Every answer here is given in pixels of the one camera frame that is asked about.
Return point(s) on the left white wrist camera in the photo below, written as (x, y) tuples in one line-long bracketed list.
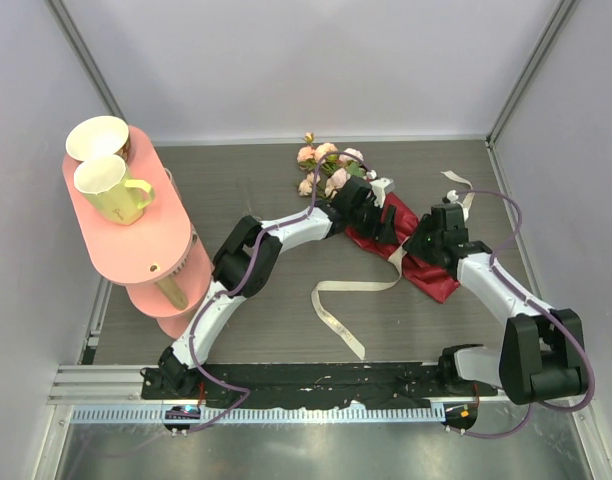
[(381, 187)]

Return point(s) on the cream ribbon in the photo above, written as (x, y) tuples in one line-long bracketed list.
[(356, 285)]

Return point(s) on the yellow green mug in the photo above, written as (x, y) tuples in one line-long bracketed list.
[(108, 185)]

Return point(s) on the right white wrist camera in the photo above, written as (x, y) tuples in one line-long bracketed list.
[(451, 197)]

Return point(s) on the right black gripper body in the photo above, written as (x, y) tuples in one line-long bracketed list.
[(425, 241)]

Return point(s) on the clear glass vase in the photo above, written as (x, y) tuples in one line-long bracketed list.
[(247, 198)]

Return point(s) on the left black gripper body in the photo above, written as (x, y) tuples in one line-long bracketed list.
[(366, 220)]

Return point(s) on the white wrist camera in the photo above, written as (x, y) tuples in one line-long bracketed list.
[(381, 187), (451, 197)]

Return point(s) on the white bowl mug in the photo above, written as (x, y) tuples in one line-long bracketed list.
[(98, 137)]

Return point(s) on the white slotted cable duct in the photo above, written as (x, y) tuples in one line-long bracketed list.
[(171, 414)]

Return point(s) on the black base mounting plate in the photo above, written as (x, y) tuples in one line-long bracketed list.
[(319, 386)]

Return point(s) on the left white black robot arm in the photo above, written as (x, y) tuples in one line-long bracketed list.
[(245, 261)]

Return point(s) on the pink flower bouquet red wrap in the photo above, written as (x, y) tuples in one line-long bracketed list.
[(328, 169)]

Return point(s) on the pink tiered shelf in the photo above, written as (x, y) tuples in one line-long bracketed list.
[(159, 259)]

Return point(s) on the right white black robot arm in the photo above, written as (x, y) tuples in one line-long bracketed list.
[(542, 356)]

